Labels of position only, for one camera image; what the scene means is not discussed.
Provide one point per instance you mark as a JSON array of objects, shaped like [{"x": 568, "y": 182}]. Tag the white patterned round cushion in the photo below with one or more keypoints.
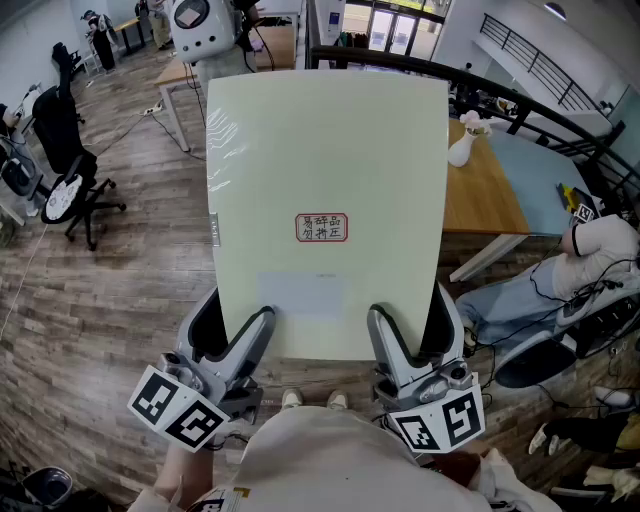
[{"x": 62, "y": 197}]

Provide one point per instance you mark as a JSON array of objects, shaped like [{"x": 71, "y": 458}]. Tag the person's right white shoe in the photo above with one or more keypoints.
[{"x": 338, "y": 400}]

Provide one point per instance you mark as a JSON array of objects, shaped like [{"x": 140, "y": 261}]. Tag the white round backpack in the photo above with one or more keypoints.
[{"x": 200, "y": 35}]

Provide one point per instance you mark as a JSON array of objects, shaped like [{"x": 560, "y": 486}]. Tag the black stair railing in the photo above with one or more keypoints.
[{"x": 540, "y": 62}]

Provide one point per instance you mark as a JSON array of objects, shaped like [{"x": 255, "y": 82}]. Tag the wooden table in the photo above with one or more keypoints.
[{"x": 480, "y": 200}]

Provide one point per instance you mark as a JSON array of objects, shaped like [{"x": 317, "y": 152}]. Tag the person's right forearm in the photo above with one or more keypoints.
[{"x": 457, "y": 470}]

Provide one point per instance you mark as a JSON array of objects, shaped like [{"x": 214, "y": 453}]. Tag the hanging clothes rack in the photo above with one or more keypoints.
[{"x": 352, "y": 39}]

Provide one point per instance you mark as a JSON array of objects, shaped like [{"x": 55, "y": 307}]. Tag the blue white poster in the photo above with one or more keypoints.
[{"x": 335, "y": 17}]

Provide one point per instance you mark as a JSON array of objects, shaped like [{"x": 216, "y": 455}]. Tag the glass entrance doors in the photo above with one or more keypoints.
[{"x": 392, "y": 32}]

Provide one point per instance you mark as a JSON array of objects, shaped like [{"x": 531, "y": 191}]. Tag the grey round container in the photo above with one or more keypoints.
[{"x": 47, "y": 487}]

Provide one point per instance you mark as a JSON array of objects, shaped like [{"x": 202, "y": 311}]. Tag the light blue table mat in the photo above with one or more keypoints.
[{"x": 540, "y": 185}]

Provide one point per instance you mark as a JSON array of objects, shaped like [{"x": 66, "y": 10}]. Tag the person's white shirt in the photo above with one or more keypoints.
[{"x": 325, "y": 460}]

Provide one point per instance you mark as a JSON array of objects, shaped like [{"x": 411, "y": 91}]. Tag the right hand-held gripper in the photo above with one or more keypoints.
[{"x": 450, "y": 420}]

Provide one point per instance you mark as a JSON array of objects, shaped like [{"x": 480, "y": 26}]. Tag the pink flowers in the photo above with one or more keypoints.
[{"x": 475, "y": 122}]

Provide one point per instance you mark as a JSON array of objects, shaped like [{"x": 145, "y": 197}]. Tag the person's left forearm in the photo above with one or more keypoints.
[{"x": 182, "y": 475}]

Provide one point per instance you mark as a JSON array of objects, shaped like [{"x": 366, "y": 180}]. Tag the black curved railing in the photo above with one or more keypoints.
[{"x": 500, "y": 87}]

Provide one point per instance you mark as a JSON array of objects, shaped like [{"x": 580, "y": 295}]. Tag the person's white shoe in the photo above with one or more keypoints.
[
  {"x": 338, "y": 400},
  {"x": 292, "y": 399}
]

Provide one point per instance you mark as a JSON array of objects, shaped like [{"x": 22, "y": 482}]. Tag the white vase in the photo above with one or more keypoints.
[{"x": 460, "y": 150}]

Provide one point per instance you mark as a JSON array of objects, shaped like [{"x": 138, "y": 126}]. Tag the white power strip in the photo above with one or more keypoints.
[{"x": 152, "y": 109}]

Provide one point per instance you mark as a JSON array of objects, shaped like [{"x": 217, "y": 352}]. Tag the person's left white shoe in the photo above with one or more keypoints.
[{"x": 292, "y": 399}]

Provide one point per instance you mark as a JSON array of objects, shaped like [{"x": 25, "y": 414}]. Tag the black office chair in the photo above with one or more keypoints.
[
  {"x": 65, "y": 57},
  {"x": 60, "y": 135}
]

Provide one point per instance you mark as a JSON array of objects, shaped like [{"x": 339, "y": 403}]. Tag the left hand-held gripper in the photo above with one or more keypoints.
[{"x": 175, "y": 400}]

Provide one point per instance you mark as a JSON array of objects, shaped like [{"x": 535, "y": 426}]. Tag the pale green box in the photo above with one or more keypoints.
[{"x": 325, "y": 165}]

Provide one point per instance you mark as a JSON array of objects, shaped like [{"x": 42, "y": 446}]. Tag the yellow and black object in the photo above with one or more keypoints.
[{"x": 567, "y": 196}]

